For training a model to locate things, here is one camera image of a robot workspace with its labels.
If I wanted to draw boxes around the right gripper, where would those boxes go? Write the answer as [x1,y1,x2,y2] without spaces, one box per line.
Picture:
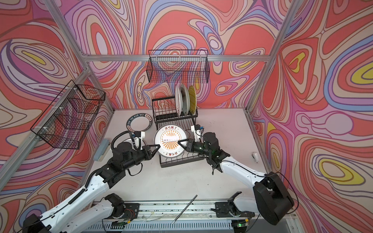
[177,138,211,157]

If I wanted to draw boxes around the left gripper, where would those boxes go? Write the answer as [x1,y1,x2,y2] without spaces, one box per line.
[121,145,161,172]

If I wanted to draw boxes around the orange sunburst plate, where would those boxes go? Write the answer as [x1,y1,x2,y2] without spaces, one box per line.
[175,86,183,117]
[154,124,187,158]

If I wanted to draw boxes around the pale green flower plate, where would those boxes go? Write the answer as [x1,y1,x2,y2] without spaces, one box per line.
[181,84,190,116]

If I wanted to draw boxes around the yellow striped plate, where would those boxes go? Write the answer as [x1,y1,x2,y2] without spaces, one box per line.
[188,85,197,115]

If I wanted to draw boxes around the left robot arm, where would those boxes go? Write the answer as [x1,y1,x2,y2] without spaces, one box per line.
[21,142,160,233]

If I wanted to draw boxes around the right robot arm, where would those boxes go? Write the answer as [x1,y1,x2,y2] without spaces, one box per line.
[178,132,294,225]

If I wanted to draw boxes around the black rimmed lettered plate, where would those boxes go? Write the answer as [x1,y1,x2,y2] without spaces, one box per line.
[126,113,153,132]

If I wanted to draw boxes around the metal rod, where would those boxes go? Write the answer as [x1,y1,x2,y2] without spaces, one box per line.
[172,194,198,224]

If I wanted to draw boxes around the small white table clip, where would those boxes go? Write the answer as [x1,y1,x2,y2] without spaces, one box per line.
[252,152,260,163]

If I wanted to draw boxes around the black wire dish rack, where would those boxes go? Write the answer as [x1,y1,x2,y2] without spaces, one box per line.
[152,96,202,168]

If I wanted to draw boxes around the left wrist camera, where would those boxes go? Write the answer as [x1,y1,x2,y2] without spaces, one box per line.
[132,131,146,147]

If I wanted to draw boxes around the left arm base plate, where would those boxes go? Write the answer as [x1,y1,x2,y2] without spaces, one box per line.
[111,203,140,220]

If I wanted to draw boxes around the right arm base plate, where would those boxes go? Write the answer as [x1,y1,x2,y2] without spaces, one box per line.
[211,201,255,219]

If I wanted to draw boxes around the back wall wire basket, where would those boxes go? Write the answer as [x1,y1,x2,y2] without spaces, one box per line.
[146,49,210,84]

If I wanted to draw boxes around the wall wire basket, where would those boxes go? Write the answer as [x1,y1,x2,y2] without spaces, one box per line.
[146,49,210,84]
[30,80,106,150]

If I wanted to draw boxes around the left wall wire basket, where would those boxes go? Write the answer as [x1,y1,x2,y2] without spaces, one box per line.
[30,80,106,150]

